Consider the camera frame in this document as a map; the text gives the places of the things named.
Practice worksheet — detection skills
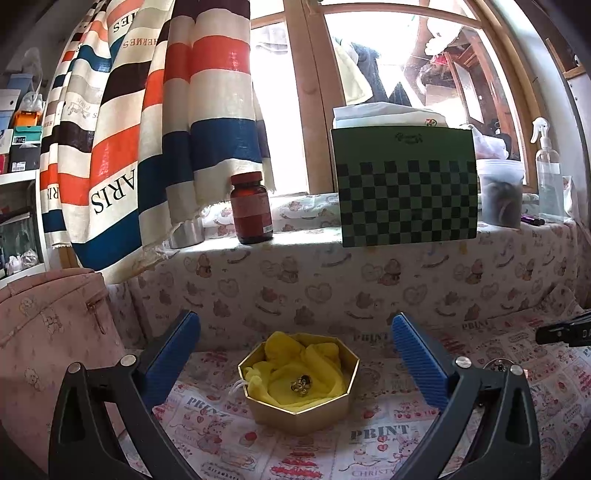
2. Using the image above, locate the clear plastic lidded container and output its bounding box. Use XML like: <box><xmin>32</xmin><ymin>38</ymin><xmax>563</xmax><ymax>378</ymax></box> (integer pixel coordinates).
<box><xmin>475</xmin><ymin>159</ymin><xmax>526</xmax><ymax>228</ymax></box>

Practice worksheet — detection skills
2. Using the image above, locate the white plastic bag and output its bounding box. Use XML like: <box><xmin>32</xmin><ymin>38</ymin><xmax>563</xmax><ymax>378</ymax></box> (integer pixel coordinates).
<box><xmin>332</xmin><ymin>102</ymin><xmax>448</xmax><ymax>130</ymax></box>

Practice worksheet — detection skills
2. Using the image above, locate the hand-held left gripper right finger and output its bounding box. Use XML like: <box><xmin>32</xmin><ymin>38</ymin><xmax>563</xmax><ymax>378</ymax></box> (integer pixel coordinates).
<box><xmin>390</xmin><ymin>313</ymin><xmax>542</xmax><ymax>480</ymax></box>

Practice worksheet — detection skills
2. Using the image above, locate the crumpled plastic bag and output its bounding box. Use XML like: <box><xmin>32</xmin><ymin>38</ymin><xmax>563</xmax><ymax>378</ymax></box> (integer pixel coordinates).
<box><xmin>462</xmin><ymin>124</ymin><xmax>511</xmax><ymax>161</ymax></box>

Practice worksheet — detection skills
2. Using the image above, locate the white shelf with boxes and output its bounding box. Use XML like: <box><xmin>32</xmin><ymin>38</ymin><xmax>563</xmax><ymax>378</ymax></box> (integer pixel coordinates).
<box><xmin>0</xmin><ymin>60</ymin><xmax>51</xmax><ymax>282</ymax></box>

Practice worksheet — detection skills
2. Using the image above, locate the dark hanging garment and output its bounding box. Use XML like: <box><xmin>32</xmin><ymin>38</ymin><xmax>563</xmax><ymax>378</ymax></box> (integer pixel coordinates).
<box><xmin>351</xmin><ymin>41</ymin><xmax>395</xmax><ymax>104</ymax></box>

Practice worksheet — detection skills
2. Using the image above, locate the metal can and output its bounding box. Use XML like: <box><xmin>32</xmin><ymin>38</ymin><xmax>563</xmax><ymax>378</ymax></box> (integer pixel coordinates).
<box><xmin>168</xmin><ymin>217</ymin><xmax>206</xmax><ymax>249</ymax></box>

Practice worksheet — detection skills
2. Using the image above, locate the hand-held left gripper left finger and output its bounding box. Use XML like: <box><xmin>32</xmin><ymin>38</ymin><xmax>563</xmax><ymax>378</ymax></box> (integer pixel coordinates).
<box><xmin>48</xmin><ymin>310</ymin><xmax>201</xmax><ymax>480</ymax></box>

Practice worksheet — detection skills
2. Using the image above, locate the gold octagonal box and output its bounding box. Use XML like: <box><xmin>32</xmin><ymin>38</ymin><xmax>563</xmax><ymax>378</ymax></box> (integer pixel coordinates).
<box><xmin>238</xmin><ymin>331</ymin><xmax>362</xmax><ymax>437</ymax></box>

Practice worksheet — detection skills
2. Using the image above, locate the bear print tablecloth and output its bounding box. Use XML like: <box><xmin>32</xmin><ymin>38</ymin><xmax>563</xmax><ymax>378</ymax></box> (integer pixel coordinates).
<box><xmin>106</xmin><ymin>191</ymin><xmax>587</xmax><ymax>480</ymax></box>

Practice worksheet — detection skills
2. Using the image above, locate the pink backpack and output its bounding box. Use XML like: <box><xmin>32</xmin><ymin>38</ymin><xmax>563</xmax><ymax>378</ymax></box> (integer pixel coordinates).
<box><xmin>0</xmin><ymin>270</ymin><xmax>139</xmax><ymax>472</ymax></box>

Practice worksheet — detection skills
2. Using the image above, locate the clear spray bottle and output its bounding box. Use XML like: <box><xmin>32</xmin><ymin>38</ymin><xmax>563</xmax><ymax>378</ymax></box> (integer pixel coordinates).
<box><xmin>530</xmin><ymin>117</ymin><xmax>565</xmax><ymax>222</ymax></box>

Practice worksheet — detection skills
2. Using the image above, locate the green checkered board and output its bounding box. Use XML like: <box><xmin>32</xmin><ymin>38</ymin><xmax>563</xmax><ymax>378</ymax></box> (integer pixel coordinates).
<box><xmin>331</xmin><ymin>126</ymin><xmax>478</xmax><ymax>248</ymax></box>

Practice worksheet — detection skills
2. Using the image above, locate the pale yellow hanging towel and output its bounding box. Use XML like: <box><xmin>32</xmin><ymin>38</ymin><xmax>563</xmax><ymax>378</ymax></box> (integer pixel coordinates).
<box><xmin>333</xmin><ymin>39</ymin><xmax>375</xmax><ymax>105</ymax></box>

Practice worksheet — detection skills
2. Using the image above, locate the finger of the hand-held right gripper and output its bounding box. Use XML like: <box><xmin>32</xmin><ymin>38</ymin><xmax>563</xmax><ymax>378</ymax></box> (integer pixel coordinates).
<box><xmin>536</xmin><ymin>310</ymin><xmax>591</xmax><ymax>348</ymax></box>

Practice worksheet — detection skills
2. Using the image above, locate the brown pill bottle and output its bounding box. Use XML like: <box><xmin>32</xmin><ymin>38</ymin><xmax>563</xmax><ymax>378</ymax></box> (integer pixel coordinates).
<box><xmin>230</xmin><ymin>172</ymin><xmax>274</xmax><ymax>245</ymax></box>

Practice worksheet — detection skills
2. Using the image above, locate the striped curtain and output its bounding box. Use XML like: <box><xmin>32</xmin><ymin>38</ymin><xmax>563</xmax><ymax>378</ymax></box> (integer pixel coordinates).
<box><xmin>39</xmin><ymin>0</ymin><xmax>275</xmax><ymax>284</ymax></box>

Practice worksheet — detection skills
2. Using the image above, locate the yellow drawstring pouch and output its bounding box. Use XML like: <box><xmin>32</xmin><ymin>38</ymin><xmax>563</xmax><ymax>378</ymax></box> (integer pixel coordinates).
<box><xmin>230</xmin><ymin>331</ymin><xmax>347</xmax><ymax>408</ymax></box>

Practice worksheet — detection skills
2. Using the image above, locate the wooden window frame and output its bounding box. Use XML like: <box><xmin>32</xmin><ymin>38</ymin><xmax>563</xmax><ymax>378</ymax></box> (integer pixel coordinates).
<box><xmin>249</xmin><ymin>0</ymin><xmax>546</xmax><ymax>195</ymax></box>

